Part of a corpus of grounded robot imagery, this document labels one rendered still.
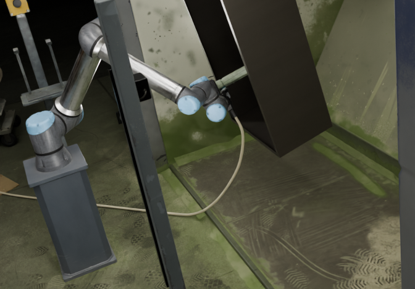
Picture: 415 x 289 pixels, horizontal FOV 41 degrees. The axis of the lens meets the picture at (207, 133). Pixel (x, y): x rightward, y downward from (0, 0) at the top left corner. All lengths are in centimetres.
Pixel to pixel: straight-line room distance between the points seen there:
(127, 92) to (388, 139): 223
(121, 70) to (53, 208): 154
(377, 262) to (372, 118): 112
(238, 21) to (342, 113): 150
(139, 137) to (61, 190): 136
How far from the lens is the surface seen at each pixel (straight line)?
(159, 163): 397
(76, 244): 316
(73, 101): 296
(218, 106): 256
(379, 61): 380
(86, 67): 281
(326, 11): 422
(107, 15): 156
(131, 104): 164
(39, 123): 291
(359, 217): 320
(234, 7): 261
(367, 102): 377
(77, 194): 301
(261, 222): 323
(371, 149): 366
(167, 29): 369
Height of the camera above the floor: 192
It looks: 26 degrees down
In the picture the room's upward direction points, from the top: 11 degrees counter-clockwise
